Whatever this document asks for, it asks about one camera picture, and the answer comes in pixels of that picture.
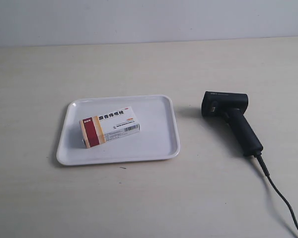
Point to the white plastic tray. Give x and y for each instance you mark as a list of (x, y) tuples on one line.
[(158, 138)]

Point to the white red medicine box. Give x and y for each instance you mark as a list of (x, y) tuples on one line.
[(106, 127)]

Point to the black handheld barcode scanner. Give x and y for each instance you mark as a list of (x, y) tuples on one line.
[(231, 107)]

